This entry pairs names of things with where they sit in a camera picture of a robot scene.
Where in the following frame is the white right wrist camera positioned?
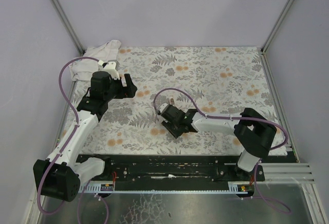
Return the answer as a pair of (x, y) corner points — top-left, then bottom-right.
(159, 103), (170, 114)

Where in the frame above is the white stapler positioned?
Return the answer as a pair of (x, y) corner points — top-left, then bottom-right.
(169, 99), (175, 106)

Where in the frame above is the crumpled white cloth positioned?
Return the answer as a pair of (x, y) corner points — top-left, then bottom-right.
(68, 40), (121, 82)

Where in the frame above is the left aluminium frame post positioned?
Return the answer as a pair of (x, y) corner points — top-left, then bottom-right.
(50, 0), (85, 55)

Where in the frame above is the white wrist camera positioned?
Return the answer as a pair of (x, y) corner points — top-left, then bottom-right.
(98, 60), (120, 80)
(159, 103), (170, 114)

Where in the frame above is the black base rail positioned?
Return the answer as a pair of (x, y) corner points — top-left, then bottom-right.
(76, 154), (265, 192)

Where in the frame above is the right aluminium frame post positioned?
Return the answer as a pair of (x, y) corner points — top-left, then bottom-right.
(260, 0), (296, 55)

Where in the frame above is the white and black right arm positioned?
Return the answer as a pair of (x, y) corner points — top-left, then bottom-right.
(159, 104), (277, 173)

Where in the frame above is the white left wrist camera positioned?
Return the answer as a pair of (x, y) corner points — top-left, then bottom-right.
(98, 60), (120, 80)

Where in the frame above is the aluminium frame post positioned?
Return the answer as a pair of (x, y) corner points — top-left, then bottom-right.
(260, 0), (296, 55)
(50, 0), (85, 55)

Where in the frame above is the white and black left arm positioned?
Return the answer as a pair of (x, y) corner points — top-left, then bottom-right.
(33, 71), (137, 202)

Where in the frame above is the floral patterned table mat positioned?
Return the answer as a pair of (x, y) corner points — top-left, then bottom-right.
(81, 47), (278, 155)

